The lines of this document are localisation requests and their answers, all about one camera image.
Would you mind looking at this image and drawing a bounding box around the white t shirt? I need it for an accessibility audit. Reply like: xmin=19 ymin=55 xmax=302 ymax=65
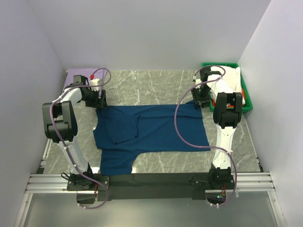
xmin=207 ymin=66 xmax=242 ymax=101

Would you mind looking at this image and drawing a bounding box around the blue t shirt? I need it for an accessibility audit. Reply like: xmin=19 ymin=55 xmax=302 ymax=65
xmin=93 ymin=101 xmax=209 ymax=175

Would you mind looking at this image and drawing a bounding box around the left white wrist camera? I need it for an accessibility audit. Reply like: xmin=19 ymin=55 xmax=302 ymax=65
xmin=89 ymin=78 xmax=104 ymax=92

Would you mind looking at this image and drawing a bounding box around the black base beam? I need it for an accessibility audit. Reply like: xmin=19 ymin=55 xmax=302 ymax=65
xmin=66 ymin=172 xmax=237 ymax=202

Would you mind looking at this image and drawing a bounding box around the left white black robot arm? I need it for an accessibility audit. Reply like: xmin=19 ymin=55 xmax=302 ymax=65
xmin=42 ymin=75 xmax=107 ymax=190

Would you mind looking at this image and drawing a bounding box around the folded lavender t shirt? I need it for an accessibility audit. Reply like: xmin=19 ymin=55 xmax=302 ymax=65
xmin=63 ymin=68 xmax=109 ymax=88

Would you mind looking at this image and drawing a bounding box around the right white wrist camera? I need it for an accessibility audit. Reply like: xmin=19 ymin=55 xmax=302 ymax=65
xmin=193 ymin=76 xmax=201 ymax=85

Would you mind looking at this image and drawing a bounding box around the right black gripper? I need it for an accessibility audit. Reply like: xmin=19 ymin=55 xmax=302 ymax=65
xmin=191 ymin=85 xmax=211 ymax=109

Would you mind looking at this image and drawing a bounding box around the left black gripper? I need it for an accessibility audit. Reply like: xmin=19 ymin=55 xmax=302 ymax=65
xmin=82 ymin=88 xmax=108 ymax=109

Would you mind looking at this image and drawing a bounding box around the aluminium rail frame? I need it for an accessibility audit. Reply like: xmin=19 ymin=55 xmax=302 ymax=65
xmin=15 ymin=139 xmax=286 ymax=227

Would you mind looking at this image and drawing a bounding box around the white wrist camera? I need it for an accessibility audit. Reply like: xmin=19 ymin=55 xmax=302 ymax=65
xmin=89 ymin=78 xmax=104 ymax=92
xmin=193 ymin=76 xmax=201 ymax=85

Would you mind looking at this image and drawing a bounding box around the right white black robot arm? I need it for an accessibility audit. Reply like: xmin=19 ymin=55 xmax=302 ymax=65
xmin=191 ymin=65 xmax=245 ymax=189

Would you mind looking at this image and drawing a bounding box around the green plastic bin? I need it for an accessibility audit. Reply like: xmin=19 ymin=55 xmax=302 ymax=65
xmin=202 ymin=62 xmax=253 ymax=113

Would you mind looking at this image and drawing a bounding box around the orange garment in bin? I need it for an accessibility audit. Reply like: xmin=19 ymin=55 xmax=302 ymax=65
xmin=210 ymin=88 xmax=246 ymax=108

